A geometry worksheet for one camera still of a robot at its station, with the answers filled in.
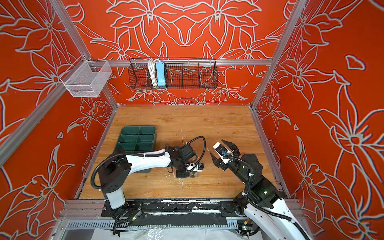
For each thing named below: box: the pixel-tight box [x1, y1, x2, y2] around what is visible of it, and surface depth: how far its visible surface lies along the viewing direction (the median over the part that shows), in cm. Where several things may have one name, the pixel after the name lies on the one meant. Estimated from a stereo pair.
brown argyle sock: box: [189, 171, 198, 178], surface depth 81 cm
